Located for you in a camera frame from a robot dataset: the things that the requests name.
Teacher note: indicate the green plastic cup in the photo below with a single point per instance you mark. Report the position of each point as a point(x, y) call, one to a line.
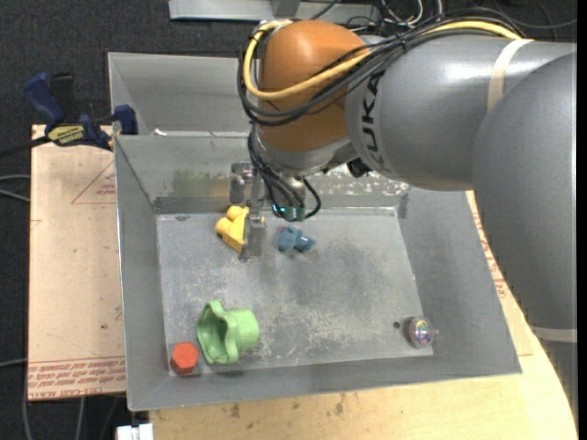
point(227, 333)

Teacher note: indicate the brown cardboard board red print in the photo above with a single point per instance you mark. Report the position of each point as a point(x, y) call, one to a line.
point(73, 264)

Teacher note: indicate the yellow toy block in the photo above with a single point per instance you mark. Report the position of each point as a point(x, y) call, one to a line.
point(233, 229)

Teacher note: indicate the grey metal bin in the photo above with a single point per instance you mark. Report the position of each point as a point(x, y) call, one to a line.
point(330, 291)

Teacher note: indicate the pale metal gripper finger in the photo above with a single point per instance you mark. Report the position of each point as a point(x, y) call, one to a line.
point(236, 190)
point(257, 234)

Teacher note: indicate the colourful spinning top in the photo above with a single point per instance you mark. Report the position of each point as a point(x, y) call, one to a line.
point(421, 332)

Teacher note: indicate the red hexagonal block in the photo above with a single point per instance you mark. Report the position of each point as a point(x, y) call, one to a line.
point(184, 358)

